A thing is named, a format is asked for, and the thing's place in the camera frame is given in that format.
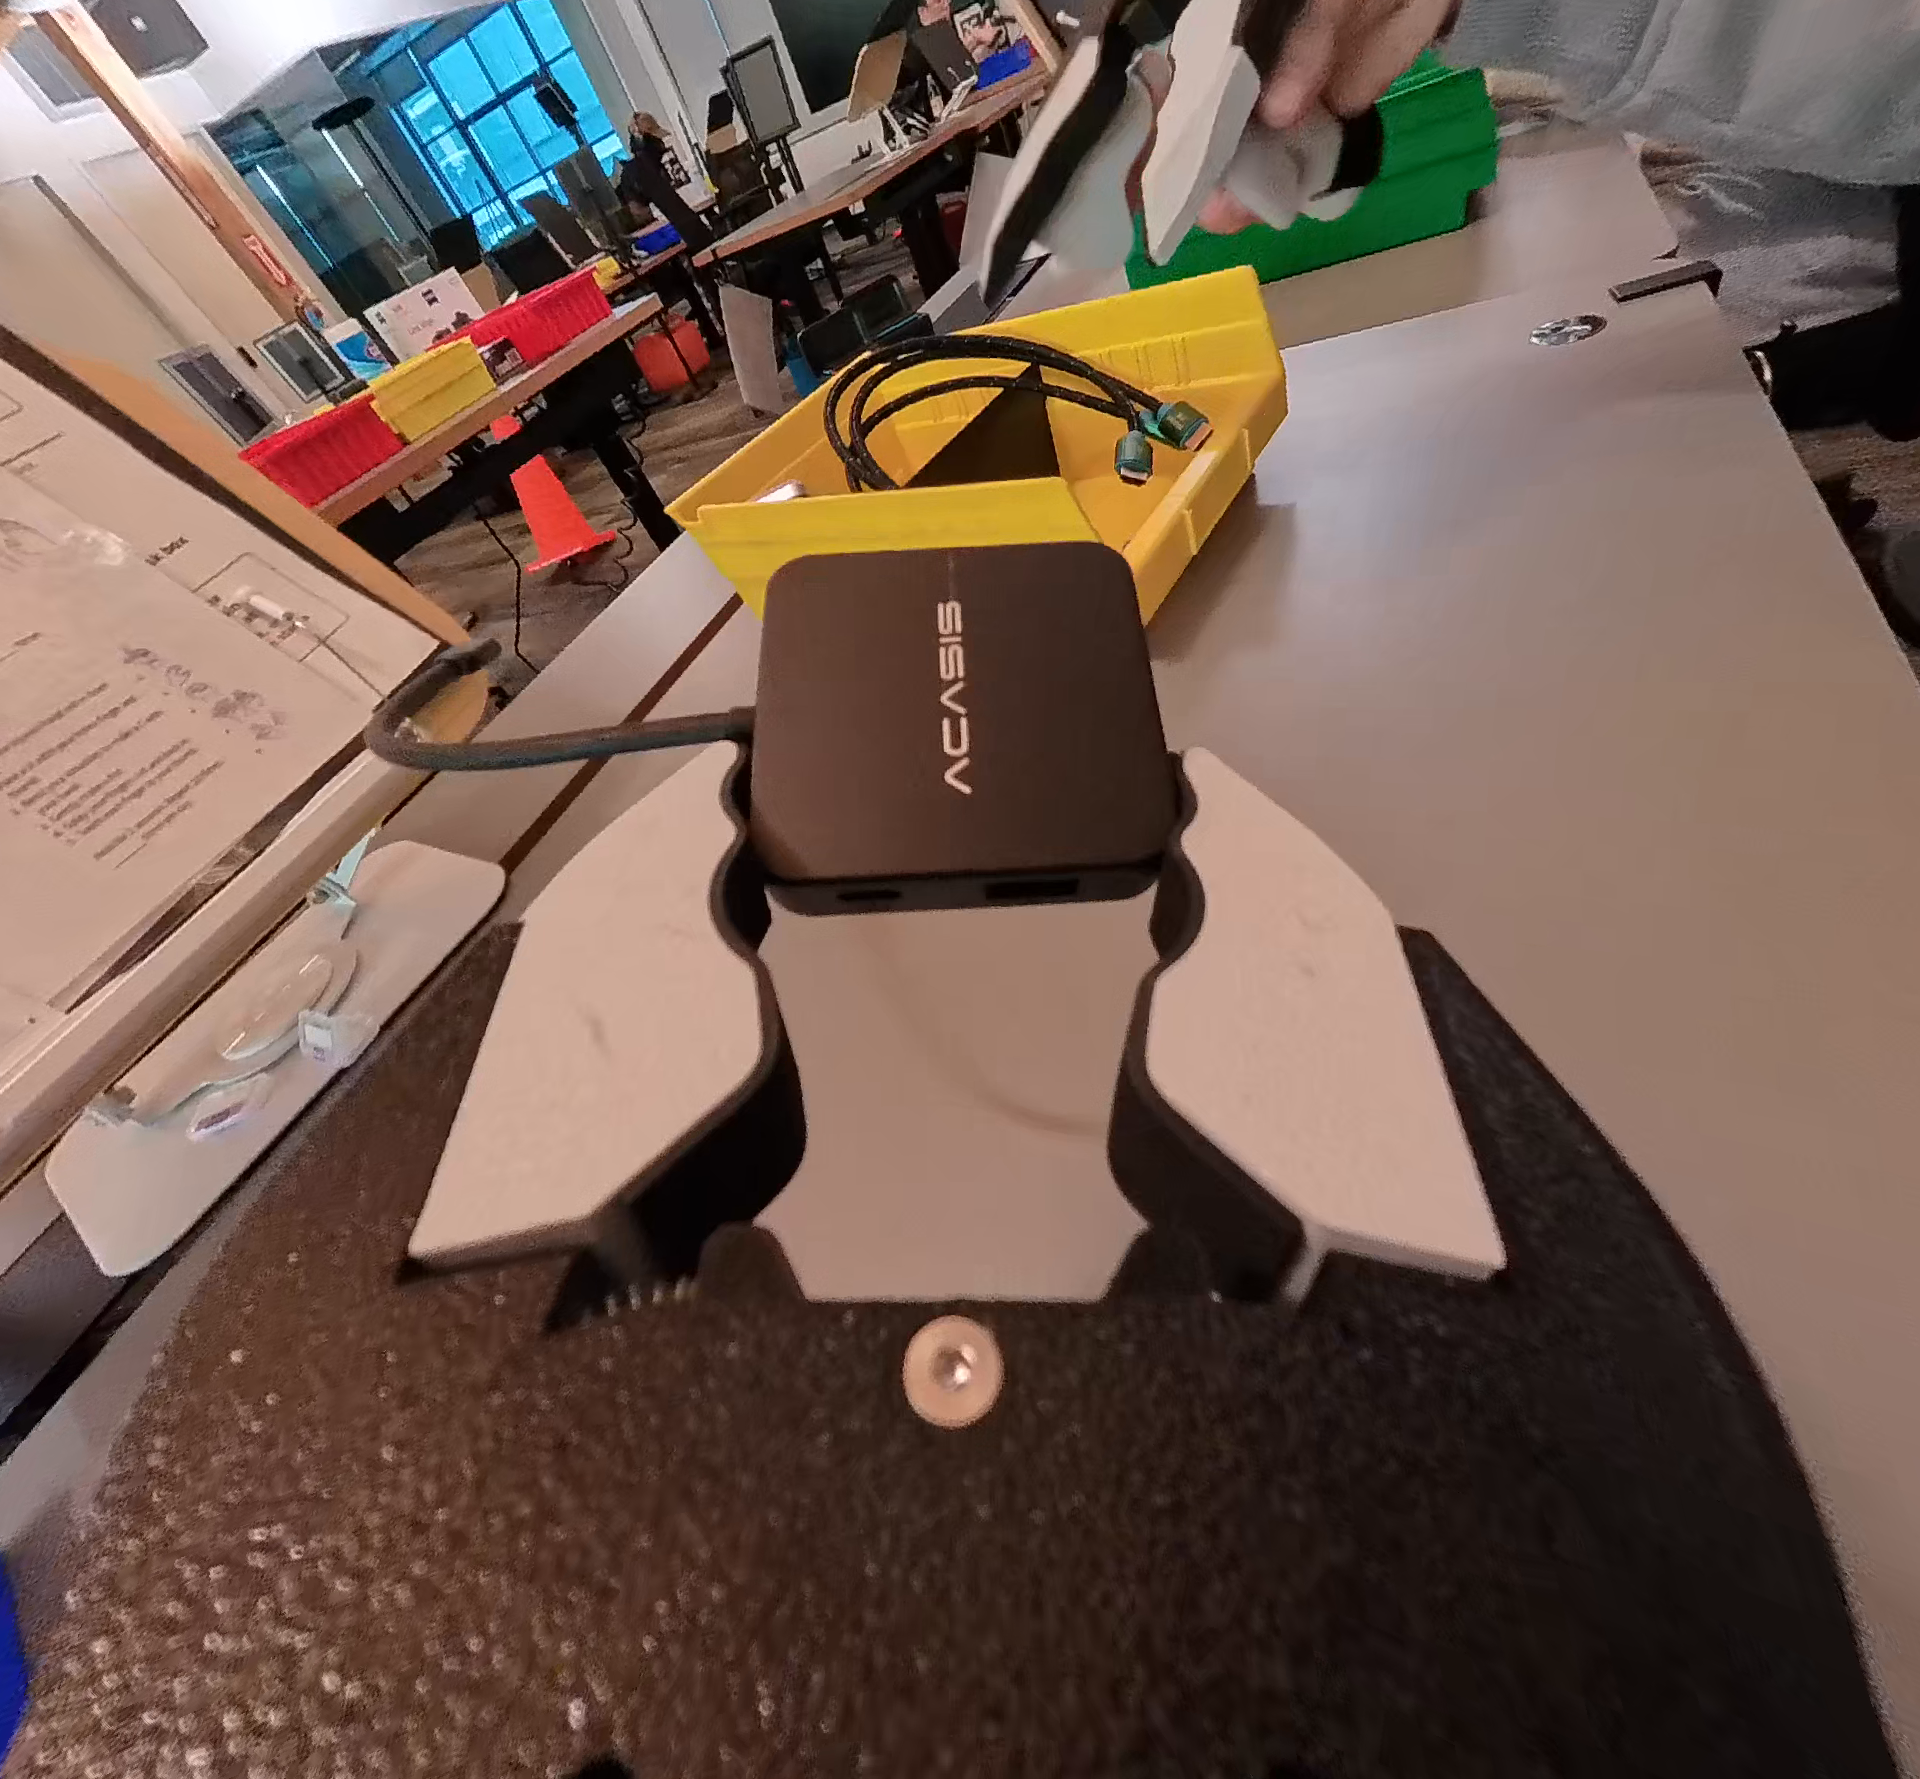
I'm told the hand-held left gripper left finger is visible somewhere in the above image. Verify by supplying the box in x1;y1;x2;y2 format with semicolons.
398;741;812;1285

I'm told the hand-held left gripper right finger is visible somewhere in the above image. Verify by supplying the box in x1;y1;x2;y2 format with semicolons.
1111;747;1506;1303

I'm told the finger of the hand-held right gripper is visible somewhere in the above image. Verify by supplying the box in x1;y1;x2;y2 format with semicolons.
1137;0;1267;268
959;24;1160;330

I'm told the black braided hub cable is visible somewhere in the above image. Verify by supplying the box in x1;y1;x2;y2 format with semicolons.
364;635;758;771

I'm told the black square hub adapter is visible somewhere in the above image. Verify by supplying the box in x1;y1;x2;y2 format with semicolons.
745;551;1173;917

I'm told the wooden work table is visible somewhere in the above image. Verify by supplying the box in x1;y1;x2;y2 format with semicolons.
705;84;1050;294
299;293;668;565

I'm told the green plastic bin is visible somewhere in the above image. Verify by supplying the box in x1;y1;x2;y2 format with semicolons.
1125;61;1502;288

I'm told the clear plastic packaging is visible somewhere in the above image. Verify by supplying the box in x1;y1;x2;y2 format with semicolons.
89;938;377;1135

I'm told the orange traffic cone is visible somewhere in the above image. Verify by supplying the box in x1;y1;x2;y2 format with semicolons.
509;455;621;573

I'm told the red plastic bin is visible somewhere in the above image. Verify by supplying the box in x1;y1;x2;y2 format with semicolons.
470;270;614;376
240;392;403;506

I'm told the wooden board with paper sheets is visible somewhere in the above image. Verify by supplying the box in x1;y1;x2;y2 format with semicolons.
0;324;497;1180

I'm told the large window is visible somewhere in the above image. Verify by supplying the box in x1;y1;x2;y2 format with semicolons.
374;0;625;235

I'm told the small yellow plastic bin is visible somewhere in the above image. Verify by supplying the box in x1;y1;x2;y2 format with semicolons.
366;337;497;442

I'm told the person's dark clothing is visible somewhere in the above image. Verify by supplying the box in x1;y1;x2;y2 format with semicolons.
1740;165;1920;438

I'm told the black ceiling speaker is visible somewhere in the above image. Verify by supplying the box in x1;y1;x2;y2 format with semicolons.
96;0;208;71

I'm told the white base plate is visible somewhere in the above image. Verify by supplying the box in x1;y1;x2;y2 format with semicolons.
45;841;505;1279

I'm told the black cable with green plugs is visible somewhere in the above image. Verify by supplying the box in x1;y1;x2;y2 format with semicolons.
822;337;1167;492
822;335;1212;492
822;347;1119;492

